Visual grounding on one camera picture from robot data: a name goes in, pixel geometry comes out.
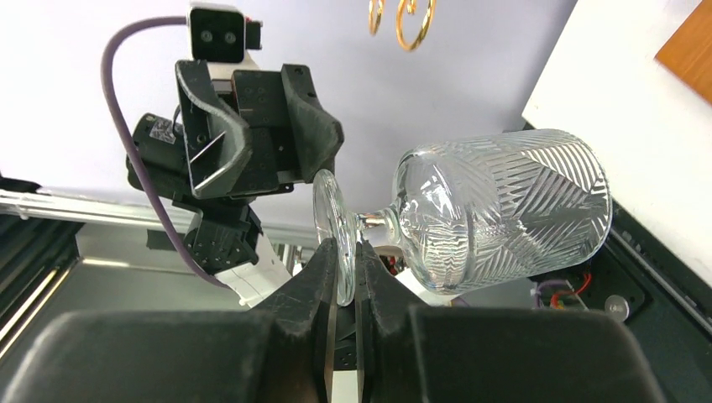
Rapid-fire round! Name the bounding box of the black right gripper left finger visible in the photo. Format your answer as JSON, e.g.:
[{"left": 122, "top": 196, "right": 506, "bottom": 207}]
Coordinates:
[{"left": 2, "top": 239, "right": 338, "bottom": 402}]

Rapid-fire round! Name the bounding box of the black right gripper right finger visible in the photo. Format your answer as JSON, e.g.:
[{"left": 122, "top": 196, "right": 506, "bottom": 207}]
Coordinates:
[{"left": 354, "top": 243, "right": 664, "bottom": 402}]

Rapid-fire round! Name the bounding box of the clear etched goblet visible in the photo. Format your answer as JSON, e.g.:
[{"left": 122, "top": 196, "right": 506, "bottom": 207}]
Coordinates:
[{"left": 313, "top": 129, "right": 613, "bottom": 306}]

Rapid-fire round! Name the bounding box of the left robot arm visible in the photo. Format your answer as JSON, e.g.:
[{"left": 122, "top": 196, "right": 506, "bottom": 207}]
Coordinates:
[{"left": 132, "top": 60, "right": 344, "bottom": 306}]

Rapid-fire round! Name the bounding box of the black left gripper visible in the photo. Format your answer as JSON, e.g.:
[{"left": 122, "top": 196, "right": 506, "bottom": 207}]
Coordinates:
[{"left": 175, "top": 60, "right": 344, "bottom": 199}]

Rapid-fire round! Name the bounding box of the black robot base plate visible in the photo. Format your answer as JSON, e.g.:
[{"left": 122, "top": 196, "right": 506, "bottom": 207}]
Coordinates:
[{"left": 530, "top": 205, "right": 711, "bottom": 402}]

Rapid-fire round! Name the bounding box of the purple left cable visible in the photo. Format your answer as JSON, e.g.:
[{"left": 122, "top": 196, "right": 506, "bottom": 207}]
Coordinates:
[{"left": 100, "top": 15, "right": 229, "bottom": 289}]

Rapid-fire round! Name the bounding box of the gold rack with wooden base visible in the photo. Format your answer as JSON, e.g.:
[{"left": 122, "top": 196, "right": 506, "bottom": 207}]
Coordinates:
[{"left": 368, "top": 0, "right": 712, "bottom": 107}]

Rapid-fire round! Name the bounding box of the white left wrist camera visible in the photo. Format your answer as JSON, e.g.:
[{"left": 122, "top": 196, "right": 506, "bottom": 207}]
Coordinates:
[{"left": 187, "top": 3, "right": 263, "bottom": 64}]

